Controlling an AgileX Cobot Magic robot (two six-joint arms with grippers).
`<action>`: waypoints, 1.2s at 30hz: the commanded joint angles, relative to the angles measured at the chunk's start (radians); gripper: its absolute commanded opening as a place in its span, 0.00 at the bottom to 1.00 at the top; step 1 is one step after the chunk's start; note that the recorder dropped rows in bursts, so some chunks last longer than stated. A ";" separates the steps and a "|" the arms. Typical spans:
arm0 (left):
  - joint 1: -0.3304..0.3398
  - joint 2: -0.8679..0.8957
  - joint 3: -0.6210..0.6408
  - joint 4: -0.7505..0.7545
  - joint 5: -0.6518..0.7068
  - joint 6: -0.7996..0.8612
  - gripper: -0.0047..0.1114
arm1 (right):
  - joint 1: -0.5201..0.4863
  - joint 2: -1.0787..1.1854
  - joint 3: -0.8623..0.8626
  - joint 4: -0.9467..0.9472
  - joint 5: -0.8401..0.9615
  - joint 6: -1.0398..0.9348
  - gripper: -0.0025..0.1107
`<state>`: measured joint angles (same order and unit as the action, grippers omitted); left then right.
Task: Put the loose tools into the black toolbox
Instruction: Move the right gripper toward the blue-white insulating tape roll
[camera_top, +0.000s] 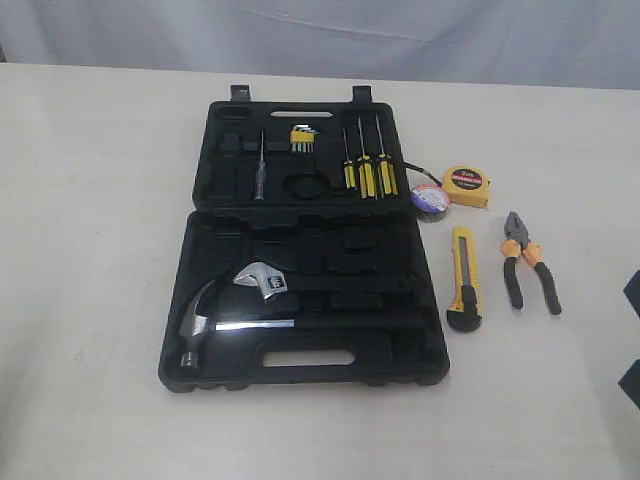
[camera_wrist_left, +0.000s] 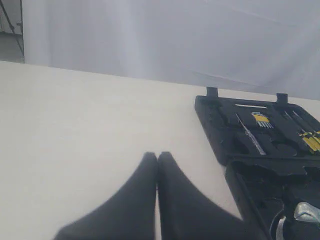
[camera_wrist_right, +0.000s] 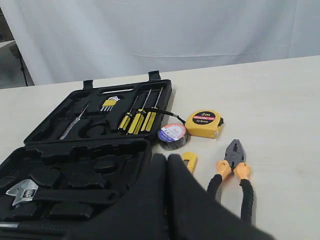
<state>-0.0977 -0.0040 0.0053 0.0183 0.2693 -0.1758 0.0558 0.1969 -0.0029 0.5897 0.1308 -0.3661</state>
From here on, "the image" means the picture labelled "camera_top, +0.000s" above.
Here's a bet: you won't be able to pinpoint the black plastic tool case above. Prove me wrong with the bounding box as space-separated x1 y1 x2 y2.
158 85 450 393

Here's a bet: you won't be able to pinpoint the black electrical tape roll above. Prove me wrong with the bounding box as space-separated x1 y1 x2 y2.
411 184 451 222

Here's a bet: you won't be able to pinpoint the yellow tape measure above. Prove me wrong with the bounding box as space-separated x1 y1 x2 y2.
401 161 493 208

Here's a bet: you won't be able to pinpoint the yellow utility knife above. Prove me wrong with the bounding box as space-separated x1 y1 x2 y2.
446 226 482 333

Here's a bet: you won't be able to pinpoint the orange black pliers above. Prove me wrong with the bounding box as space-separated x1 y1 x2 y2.
500 211 562 315

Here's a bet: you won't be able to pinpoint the left yellow black screwdriver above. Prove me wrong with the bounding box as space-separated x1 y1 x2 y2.
342 128 357 191

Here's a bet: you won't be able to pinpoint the yellow black screwdriver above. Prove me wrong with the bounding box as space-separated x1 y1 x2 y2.
357 117 377 199
375 116 398 197
342 128 357 191

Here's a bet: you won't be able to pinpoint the middle yellow black screwdriver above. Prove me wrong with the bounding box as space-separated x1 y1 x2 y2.
357 117 377 199

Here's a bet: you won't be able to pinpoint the clear tester screwdriver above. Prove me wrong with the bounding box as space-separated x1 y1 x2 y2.
254 131 266 200

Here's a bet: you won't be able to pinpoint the right yellow black screwdriver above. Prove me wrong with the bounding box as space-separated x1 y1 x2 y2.
375 116 398 197

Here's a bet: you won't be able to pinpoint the yellow hex key set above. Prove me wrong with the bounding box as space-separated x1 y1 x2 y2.
289 124 318 153

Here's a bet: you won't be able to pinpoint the steel claw hammer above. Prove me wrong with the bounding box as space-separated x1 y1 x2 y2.
179 282 423 369

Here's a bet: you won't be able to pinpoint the black object at right edge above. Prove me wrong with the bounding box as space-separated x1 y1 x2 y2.
617 269 640 402

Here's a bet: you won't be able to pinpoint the adjustable wrench black handle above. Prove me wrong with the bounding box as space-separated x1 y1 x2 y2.
232 261 415 306

